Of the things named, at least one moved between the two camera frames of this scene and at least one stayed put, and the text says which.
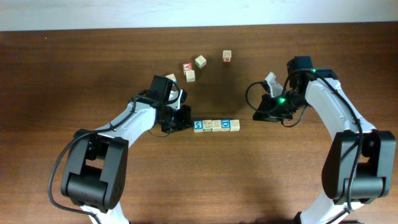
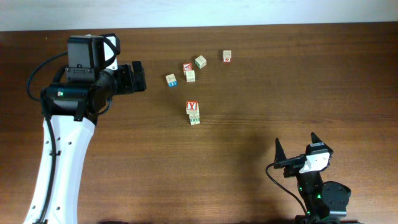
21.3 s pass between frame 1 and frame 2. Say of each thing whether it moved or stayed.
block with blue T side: moved
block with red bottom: stayed
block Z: stayed
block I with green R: stayed
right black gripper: moved
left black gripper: moved
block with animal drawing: moved
